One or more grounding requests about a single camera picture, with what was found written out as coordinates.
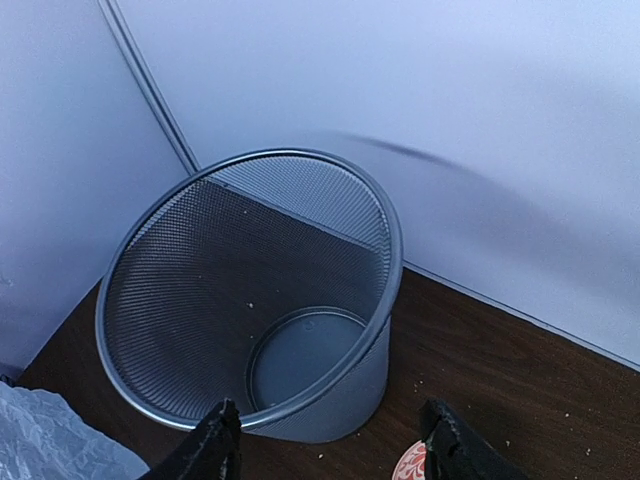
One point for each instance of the left aluminium frame post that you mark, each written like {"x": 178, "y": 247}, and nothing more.
{"x": 146, "y": 84}

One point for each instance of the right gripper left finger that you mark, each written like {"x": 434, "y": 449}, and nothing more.
{"x": 210, "y": 451}

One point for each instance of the light blue plastic trash bag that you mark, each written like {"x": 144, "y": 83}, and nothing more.
{"x": 43, "y": 438}

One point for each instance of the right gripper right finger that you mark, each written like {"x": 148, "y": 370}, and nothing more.
{"x": 456, "y": 451}

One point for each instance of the orange white patterned bowl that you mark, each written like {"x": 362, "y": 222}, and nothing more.
{"x": 411, "y": 465}

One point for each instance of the grey mesh trash bin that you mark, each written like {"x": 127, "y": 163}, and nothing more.
{"x": 268, "y": 279}

